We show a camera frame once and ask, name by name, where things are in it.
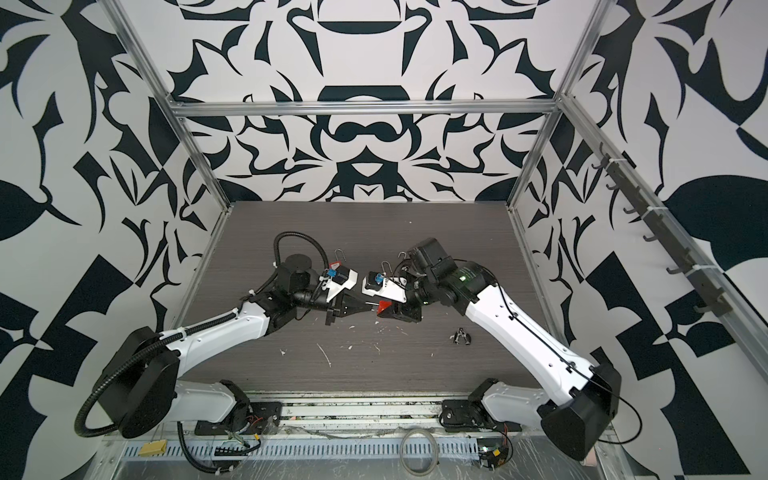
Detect yellow connector block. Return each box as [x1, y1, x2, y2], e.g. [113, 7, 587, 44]
[137, 440, 168, 457]

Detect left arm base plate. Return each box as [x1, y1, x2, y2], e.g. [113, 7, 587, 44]
[194, 401, 283, 436]

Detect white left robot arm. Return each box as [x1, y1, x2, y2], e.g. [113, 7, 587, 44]
[74, 231, 372, 438]

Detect coiled clear cable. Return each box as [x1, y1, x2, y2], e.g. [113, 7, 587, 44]
[398, 425, 440, 478]

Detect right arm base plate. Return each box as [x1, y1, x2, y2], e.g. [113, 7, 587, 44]
[438, 399, 522, 433]

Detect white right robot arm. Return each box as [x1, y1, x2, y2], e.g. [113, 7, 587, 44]
[363, 238, 630, 461]

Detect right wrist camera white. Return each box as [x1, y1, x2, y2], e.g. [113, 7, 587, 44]
[361, 271, 407, 303]

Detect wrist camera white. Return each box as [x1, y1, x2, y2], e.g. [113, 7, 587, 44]
[361, 271, 407, 303]
[318, 265, 358, 302]

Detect bunch of keys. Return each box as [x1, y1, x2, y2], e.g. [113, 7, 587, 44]
[450, 328, 472, 346]

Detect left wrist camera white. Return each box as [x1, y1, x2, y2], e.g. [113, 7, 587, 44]
[318, 265, 358, 302]

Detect green lit circuit board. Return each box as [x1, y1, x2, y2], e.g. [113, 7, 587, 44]
[477, 436, 514, 471]

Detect white perforated cable duct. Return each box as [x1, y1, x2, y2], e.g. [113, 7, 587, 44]
[119, 436, 487, 462]

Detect red padlock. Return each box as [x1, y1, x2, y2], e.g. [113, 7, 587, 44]
[377, 300, 393, 318]
[333, 248, 347, 270]

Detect black hook rail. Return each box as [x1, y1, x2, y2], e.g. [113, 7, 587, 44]
[594, 143, 734, 317]

